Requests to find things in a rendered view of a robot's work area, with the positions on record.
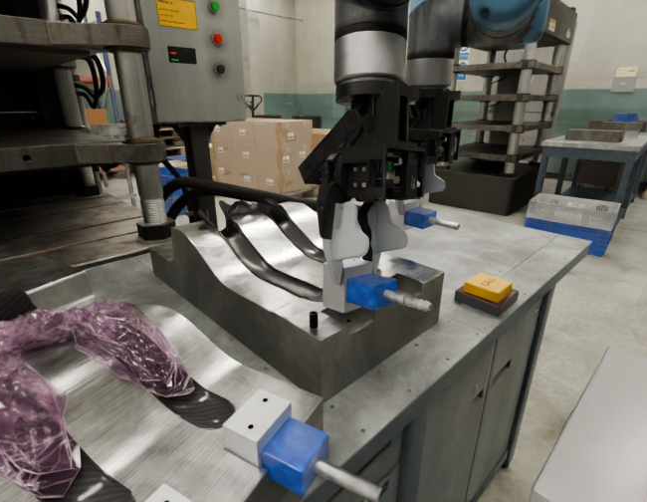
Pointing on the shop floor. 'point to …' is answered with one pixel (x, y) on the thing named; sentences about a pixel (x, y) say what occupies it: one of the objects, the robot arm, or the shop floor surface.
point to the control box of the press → (193, 78)
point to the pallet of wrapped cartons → (264, 154)
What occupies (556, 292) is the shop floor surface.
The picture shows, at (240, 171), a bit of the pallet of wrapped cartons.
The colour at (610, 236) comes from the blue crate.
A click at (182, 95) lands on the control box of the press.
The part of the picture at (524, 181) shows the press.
